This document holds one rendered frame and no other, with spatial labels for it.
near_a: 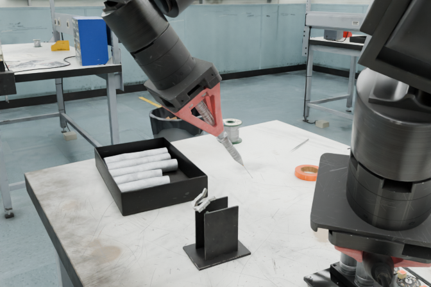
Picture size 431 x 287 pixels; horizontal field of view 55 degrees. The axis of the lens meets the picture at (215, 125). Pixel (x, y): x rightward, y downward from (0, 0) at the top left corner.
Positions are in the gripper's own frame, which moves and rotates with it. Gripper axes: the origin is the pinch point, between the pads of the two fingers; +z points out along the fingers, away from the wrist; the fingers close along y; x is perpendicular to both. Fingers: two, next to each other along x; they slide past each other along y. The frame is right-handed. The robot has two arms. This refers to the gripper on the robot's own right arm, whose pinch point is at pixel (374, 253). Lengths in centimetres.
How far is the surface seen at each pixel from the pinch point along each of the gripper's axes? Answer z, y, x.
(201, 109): -0.4, 21.2, -14.8
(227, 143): 5.3, 18.7, -14.6
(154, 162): 28, 41, -25
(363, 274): 14.3, 0.1, -4.4
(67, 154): 174, 200, -122
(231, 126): 37, 32, -46
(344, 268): 16.2, 2.4, -5.6
